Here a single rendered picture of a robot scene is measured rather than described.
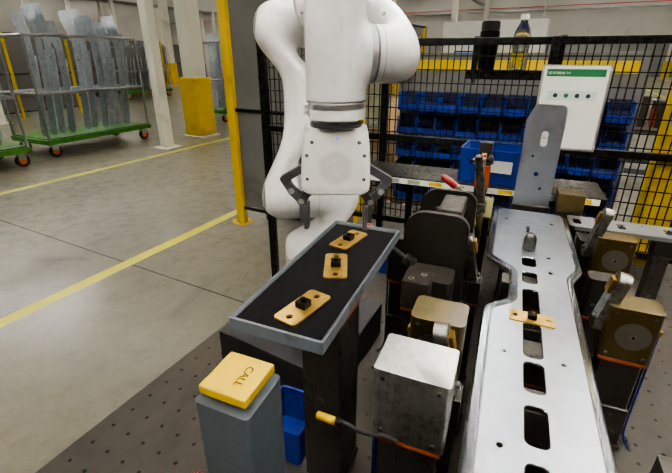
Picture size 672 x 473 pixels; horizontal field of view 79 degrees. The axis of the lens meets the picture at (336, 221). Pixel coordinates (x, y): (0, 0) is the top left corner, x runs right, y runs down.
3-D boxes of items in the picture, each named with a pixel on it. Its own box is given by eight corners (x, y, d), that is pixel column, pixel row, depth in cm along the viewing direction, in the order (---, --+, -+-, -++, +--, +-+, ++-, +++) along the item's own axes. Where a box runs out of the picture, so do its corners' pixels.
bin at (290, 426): (300, 468, 83) (299, 436, 80) (258, 451, 87) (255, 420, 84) (322, 426, 93) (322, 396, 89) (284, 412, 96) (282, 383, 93)
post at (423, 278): (412, 444, 89) (428, 285, 74) (390, 436, 91) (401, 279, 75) (417, 426, 93) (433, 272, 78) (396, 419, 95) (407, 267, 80)
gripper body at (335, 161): (297, 119, 55) (300, 197, 59) (373, 119, 55) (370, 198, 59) (303, 111, 62) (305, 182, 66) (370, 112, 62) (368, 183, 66)
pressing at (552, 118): (548, 206, 140) (569, 105, 128) (512, 202, 145) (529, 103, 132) (548, 206, 141) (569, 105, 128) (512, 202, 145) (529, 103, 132)
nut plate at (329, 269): (347, 279, 64) (347, 272, 63) (322, 279, 64) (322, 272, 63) (347, 255, 72) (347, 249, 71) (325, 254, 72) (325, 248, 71)
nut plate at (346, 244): (345, 250, 73) (345, 244, 73) (327, 245, 75) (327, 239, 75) (368, 235, 80) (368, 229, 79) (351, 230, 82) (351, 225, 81)
